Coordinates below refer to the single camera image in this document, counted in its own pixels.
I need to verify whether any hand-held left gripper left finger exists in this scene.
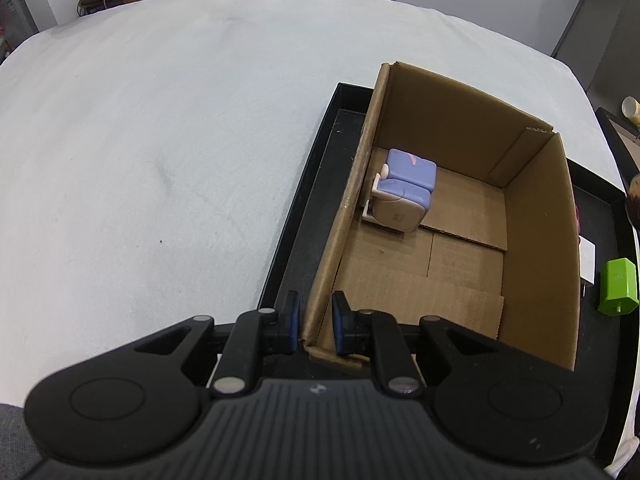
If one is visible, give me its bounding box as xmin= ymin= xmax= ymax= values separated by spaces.
xmin=135 ymin=290 xmax=303 ymax=398

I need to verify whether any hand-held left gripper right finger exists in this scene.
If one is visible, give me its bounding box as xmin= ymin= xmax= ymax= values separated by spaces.
xmin=331 ymin=290 xmax=501 ymax=398

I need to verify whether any brown cardboard box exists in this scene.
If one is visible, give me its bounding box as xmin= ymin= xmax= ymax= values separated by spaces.
xmin=300 ymin=61 xmax=586 ymax=373

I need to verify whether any black shallow tray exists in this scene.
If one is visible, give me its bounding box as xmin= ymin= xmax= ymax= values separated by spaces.
xmin=257 ymin=82 xmax=640 ymax=478

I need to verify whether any white small block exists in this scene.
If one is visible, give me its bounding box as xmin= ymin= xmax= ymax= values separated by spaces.
xmin=579 ymin=236 xmax=597 ymax=301

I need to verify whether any green hexagonal block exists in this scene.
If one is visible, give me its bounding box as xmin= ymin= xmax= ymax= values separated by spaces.
xmin=597 ymin=257 xmax=639 ymax=317

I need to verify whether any brown-haired small doll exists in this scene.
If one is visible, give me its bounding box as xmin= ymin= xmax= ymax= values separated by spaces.
xmin=624 ymin=174 xmax=640 ymax=226

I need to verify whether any purple toy chair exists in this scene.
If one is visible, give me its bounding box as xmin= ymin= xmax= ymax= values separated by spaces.
xmin=362 ymin=148 xmax=437 ymax=233

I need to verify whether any grey clothing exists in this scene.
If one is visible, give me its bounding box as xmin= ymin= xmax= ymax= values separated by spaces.
xmin=0 ymin=402 xmax=46 ymax=480

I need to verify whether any black tray with cardboard base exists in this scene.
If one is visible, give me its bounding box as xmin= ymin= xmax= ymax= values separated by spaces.
xmin=595 ymin=106 xmax=640 ymax=181

